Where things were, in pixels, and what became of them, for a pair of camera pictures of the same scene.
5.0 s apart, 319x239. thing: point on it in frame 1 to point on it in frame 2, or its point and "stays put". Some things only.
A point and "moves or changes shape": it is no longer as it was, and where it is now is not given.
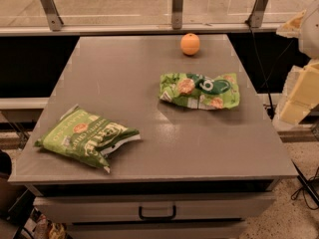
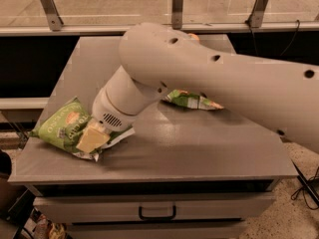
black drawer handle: (158, 217) stays put
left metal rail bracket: (47, 2) stays put
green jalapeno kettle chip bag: (86, 136) moves or changes shape
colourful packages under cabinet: (38, 226) stays put
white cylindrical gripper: (309, 34) to (107, 112)
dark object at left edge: (5, 165) stays put
